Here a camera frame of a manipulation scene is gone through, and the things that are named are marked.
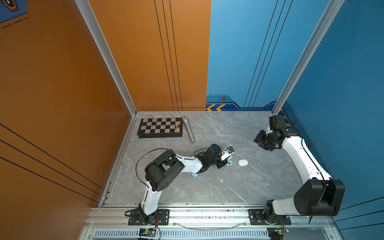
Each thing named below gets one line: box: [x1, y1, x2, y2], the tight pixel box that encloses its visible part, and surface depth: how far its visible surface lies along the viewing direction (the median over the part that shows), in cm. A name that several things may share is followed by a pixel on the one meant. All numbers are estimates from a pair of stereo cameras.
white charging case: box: [237, 158, 249, 168], surface depth 93 cm
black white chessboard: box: [137, 117, 183, 139], surface depth 108 cm
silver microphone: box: [182, 116, 195, 143], surface depth 110 cm
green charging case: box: [225, 156, 234, 166], surface depth 91 cm
